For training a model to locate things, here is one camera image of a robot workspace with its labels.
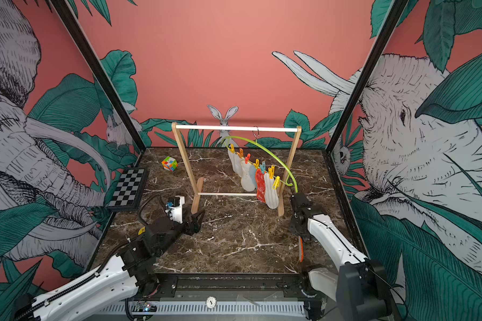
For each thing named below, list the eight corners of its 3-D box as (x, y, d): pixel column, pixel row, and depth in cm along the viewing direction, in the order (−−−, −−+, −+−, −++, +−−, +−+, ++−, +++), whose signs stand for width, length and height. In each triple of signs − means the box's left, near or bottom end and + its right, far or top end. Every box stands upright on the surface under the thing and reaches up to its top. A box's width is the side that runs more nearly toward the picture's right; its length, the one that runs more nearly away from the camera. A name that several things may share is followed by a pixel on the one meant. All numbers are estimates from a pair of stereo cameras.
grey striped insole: (241, 193, 103) (240, 163, 85) (243, 190, 105) (243, 160, 86) (253, 198, 101) (255, 169, 83) (255, 195, 103) (257, 166, 84)
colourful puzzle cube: (163, 168, 113) (160, 162, 109) (170, 161, 117) (167, 155, 112) (172, 172, 111) (169, 166, 107) (178, 165, 115) (176, 159, 111)
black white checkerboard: (108, 211, 96) (103, 207, 92) (127, 172, 111) (124, 167, 108) (135, 211, 96) (131, 207, 93) (151, 172, 111) (148, 168, 108)
